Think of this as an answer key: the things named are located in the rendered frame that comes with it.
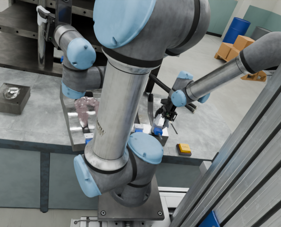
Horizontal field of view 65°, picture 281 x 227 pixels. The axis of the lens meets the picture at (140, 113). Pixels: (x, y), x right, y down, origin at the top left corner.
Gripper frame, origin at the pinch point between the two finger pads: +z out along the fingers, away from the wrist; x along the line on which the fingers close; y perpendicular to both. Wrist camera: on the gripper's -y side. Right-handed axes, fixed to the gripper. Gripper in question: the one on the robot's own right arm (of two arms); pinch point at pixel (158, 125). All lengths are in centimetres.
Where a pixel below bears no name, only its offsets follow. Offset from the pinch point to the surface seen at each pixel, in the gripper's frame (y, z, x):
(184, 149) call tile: 5.8, 8.4, 20.0
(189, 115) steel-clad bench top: -37, 3, 39
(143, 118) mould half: -12.7, 4.5, -5.4
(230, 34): -602, -83, 388
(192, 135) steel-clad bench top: -12.9, 7.6, 33.5
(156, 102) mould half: -27.0, -3.1, 4.1
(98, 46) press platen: -77, -15, -41
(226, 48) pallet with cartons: -429, -43, 288
